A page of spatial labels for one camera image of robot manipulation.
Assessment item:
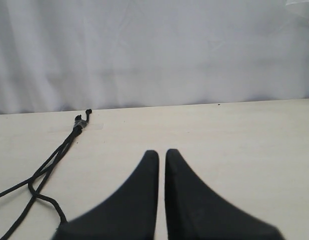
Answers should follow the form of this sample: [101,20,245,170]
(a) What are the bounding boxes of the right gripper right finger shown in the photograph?
[164,149,284,240]

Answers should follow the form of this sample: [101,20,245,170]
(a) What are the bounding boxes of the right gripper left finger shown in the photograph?
[53,150,159,240]

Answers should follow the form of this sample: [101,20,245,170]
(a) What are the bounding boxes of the black rope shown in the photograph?
[0,124,83,201]
[26,108,93,226]
[0,113,85,240]

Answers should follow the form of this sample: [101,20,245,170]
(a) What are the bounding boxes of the clear tape strip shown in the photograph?
[47,122,104,133]

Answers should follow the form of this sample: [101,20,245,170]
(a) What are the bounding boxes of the white backdrop curtain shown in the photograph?
[0,0,309,114]

